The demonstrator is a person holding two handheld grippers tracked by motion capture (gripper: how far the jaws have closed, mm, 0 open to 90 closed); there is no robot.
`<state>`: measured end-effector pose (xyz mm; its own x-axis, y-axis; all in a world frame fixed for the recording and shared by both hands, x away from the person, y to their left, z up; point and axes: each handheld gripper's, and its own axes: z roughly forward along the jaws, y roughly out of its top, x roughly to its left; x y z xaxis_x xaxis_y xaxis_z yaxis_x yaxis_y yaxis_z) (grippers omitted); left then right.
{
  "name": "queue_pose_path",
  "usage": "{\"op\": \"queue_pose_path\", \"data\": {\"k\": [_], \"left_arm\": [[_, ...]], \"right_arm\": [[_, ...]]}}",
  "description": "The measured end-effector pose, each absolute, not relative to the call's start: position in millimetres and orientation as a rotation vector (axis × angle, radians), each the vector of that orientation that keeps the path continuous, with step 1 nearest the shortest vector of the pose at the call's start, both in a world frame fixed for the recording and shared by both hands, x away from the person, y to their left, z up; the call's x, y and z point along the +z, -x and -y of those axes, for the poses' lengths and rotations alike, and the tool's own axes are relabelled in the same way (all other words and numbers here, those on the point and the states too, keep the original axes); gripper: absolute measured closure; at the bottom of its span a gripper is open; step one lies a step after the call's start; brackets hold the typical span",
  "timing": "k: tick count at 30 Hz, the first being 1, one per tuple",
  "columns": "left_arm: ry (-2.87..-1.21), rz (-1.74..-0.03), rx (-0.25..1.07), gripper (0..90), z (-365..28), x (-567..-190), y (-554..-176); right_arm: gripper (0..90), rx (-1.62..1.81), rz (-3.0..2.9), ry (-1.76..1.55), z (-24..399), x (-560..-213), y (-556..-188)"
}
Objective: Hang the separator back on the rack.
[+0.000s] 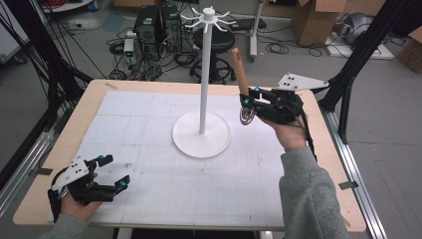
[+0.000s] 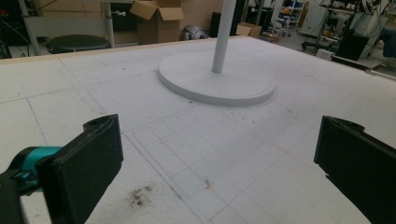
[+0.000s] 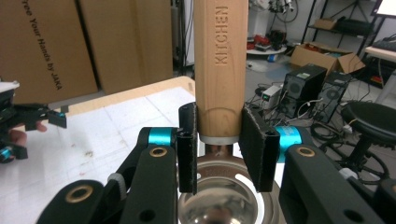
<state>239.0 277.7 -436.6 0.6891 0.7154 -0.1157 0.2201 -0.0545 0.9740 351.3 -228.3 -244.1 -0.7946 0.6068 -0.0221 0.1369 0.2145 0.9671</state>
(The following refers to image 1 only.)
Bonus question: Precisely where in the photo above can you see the coiled black cable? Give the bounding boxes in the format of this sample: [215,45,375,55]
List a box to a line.
[265,42,290,56]

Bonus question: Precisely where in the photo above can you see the black computer tower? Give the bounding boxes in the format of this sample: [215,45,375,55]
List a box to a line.
[132,4,164,62]
[160,3,184,54]

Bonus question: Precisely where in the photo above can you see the white grid mat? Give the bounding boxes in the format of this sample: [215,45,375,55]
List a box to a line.
[47,90,304,230]

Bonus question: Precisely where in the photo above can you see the white hook stand rack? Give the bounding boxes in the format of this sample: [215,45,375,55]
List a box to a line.
[171,6,237,159]

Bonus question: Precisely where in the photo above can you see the white flat board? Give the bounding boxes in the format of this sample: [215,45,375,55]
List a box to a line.
[323,32,396,61]

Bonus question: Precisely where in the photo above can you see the person's right hand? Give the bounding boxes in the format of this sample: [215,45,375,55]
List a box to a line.
[261,112,311,153]

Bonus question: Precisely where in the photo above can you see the large open cardboard box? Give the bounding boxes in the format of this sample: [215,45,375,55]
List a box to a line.
[291,0,348,48]

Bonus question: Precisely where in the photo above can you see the white floor stand pole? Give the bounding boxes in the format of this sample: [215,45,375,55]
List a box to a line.
[248,0,266,63]

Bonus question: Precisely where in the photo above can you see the black round stool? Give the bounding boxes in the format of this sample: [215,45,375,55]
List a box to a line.
[189,28,239,85]

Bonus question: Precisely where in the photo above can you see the small cardboard box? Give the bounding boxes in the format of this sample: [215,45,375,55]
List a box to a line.
[395,26,422,75]

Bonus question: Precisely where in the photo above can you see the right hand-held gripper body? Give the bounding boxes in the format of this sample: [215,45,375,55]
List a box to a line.
[253,72,330,126]

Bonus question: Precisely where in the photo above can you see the small white power box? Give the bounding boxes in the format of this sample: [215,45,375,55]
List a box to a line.
[122,31,137,58]

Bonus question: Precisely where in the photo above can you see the grey rounded device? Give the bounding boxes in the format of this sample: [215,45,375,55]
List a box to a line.
[333,12,374,46]

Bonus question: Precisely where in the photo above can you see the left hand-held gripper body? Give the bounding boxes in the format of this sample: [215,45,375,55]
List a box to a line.
[47,156,115,223]

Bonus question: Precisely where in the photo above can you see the person's left hand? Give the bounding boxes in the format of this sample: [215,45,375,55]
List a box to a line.
[60,171,105,223]

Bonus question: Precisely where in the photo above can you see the black metal frame with cables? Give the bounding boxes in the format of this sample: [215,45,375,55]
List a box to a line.
[0,0,95,128]

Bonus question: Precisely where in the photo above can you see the aluminium rail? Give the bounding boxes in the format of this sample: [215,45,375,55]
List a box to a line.
[0,128,57,217]
[320,109,388,239]

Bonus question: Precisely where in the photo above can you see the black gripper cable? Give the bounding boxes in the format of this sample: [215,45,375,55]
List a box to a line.
[294,105,318,164]

